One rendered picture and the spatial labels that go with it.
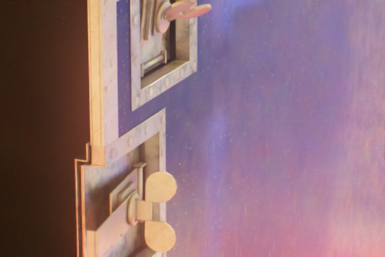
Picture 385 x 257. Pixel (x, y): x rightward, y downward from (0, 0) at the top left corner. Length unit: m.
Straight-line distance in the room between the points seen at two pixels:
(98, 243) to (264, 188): 0.38
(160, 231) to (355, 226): 0.67
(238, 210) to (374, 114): 0.47
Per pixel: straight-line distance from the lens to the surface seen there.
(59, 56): 2.14
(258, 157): 1.33
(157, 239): 1.08
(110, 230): 1.03
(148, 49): 1.10
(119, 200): 1.06
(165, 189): 1.06
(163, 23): 1.09
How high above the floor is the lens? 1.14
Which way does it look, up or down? 17 degrees down
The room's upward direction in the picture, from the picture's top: straight up
